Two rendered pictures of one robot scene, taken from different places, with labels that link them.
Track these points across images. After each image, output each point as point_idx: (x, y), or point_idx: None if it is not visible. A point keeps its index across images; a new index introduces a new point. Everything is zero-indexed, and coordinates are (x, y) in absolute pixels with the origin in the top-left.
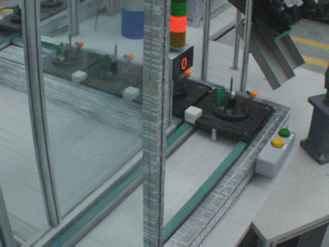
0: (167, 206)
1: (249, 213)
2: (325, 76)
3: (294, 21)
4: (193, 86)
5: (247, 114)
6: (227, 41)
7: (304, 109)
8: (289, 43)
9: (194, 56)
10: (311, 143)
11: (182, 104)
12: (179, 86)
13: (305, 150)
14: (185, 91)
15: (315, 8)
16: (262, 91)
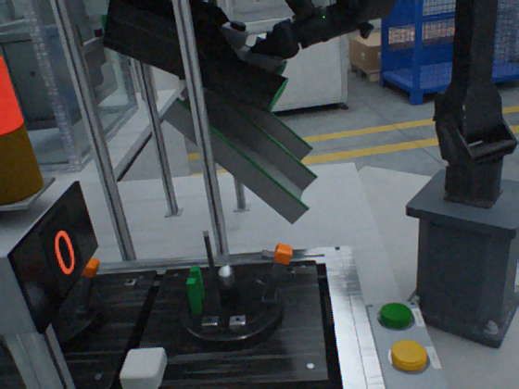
0: None
1: None
2: (447, 135)
3: (289, 58)
4: (115, 287)
5: (281, 308)
6: (136, 178)
7: (344, 234)
8: (270, 123)
9: (92, 219)
10: (442, 306)
11: (105, 352)
12: (81, 306)
13: (430, 325)
14: (101, 309)
15: (326, 12)
16: (246, 233)
